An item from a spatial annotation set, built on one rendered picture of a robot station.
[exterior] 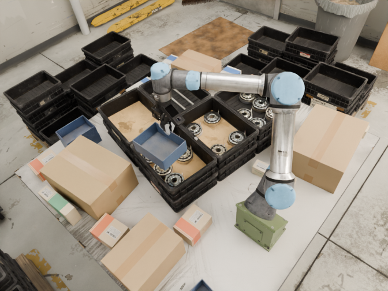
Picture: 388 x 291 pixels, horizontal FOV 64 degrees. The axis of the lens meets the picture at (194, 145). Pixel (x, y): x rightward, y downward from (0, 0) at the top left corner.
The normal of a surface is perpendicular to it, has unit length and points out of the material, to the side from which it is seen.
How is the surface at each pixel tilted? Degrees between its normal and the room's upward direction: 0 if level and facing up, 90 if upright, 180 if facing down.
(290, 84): 45
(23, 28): 90
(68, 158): 0
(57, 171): 0
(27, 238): 0
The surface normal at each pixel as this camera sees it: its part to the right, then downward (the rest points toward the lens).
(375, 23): -0.66, 0.60
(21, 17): 0.75, 0.47
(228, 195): -0.07, -0.64
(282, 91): -0.13, 0.09
